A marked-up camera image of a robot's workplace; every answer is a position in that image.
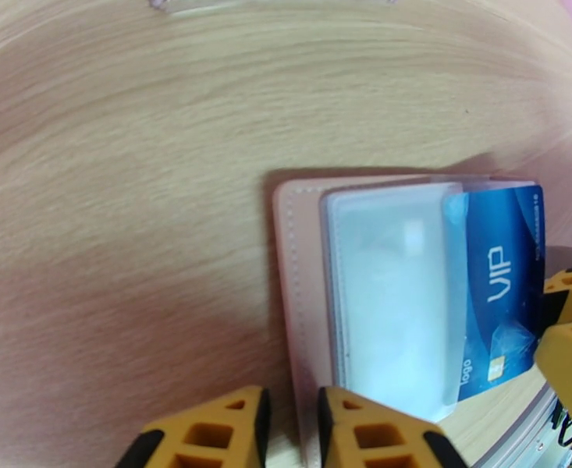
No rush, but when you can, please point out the blue VIP card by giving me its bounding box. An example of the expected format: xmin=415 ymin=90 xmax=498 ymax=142
xmin=440 ymin=183 xmax=547 ymax=406

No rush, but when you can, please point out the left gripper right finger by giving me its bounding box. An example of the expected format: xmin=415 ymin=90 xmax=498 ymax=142
xmin=317 ymin=387 xmax=470 ymax=468

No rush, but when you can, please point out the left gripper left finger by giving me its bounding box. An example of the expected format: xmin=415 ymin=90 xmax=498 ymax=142
xmin=115 ymin=385 xmax=272 ymax=468

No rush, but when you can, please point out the pink card holder wallet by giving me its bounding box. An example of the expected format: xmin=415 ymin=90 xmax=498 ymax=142
xmin=272 ymin=172 xmax=558 ymax=468

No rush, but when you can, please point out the clear acrylic card stand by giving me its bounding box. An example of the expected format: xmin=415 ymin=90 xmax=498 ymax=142
xmin=146 ymin=0 xmax=410 ymax=18

